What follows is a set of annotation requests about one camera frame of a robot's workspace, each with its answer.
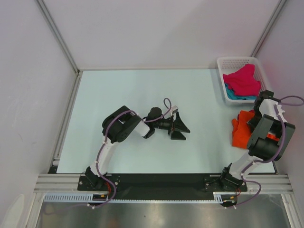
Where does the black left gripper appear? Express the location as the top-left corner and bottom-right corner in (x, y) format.
(153, 112), (189, 140)

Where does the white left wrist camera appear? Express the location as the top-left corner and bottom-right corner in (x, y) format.
(170, 105), (178, 116)

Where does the right aluminium corner post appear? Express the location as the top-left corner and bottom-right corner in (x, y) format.
(250, 0), (289, 57)

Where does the teal t shirt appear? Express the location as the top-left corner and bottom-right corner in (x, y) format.
(224, 82), (258, 100)

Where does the aluminium front rail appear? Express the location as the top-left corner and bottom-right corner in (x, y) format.
(34, 173), (293, 195)

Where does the orange t shirt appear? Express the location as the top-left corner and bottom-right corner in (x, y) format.
(231, 110), (281, 149)

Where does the aluminium corner post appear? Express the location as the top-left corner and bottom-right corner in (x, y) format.
(250, 0), (289, 57)
(35, 0), (79, 75)

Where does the left aluminium corner post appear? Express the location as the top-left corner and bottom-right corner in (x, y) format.
(35, 0), (79, 75)

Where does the white slotted cable duct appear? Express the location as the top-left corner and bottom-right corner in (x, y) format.
(44, 192), (237, 204)

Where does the pink t shirt in basket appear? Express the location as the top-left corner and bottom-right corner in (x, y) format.
(223, 64), (262, 97)

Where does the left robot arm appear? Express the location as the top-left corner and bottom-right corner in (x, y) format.
(85, 105), (190, 190)

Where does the white plastic basket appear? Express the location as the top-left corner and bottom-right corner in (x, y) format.
(217, 57), (272, 106)

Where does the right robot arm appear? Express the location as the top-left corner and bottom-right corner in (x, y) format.
(219, 90), (295, 191)

